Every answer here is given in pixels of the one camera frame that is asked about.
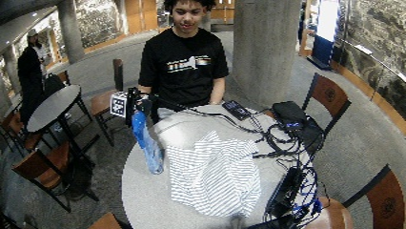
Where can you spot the blue cloth garment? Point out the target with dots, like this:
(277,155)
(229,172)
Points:
(147,143)

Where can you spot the white marker cube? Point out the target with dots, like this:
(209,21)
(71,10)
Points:
(119,104)

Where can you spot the wooden chair with slat back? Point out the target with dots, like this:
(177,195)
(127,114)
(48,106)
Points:
(105,100)

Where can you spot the grey cloth garment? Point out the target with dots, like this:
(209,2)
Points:
(185,125)

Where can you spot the the person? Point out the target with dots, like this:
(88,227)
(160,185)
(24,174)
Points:
(181,79)

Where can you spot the small round black table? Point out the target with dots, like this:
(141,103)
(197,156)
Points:
(53,108)

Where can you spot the black flat phone device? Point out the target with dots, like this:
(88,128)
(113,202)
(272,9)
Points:
(237,110)

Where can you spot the black backpack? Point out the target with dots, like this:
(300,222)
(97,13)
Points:
(53,84)

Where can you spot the white striped shirt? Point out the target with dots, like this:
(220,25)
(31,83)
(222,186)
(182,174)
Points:
(216,178)

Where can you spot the slim concrete pillar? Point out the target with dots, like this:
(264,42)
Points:
(69,30)

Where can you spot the wide concrete pillar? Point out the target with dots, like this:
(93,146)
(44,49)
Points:
(265,47)

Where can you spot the black box device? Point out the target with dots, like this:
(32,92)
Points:
(289,114)

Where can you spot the wooden chair corner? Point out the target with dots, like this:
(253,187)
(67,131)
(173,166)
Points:
(105,222)

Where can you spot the black bag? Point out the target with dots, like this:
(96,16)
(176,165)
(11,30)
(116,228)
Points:
(312,135)

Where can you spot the black long hub device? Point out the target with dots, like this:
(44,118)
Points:
(286,191)

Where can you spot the wooden chair with carved back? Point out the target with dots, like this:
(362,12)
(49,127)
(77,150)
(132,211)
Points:
(329,95)
(381,198)

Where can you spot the blue standing sign board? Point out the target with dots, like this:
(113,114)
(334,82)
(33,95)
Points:
(324,47)

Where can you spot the wooden chair seat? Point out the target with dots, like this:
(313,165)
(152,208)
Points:
(334,214)

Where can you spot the black glove sensor bracket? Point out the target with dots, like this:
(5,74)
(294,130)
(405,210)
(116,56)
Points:
(131,106)

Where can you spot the wooden chair with black frame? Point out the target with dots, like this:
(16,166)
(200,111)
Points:
(41,170)
(19,132)

